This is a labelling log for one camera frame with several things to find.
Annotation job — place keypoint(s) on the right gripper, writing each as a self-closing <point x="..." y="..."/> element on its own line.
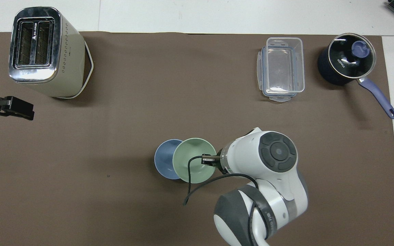
<point x="220" y="168"/>

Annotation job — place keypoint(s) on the green bowl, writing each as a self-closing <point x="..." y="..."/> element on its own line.
<point x="192" y="169"/>

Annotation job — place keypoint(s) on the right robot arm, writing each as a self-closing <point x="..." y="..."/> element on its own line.
<point x="272" y="177"/>

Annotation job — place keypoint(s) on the blue bowl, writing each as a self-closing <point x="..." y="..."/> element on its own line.
<point x="164" y="159"/>

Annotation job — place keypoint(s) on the cream and chrome toaster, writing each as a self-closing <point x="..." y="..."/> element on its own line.
<point x="51" y="51"/>

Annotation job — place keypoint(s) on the clear plastic container lid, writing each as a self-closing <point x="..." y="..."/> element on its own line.
<point x="260" y="68"/>

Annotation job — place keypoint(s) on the clear plastic container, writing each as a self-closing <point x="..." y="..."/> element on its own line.
<point x="283" y="66"/>

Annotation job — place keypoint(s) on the glass pot lid purple knob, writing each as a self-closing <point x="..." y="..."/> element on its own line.
<point x="349" y="58"/>

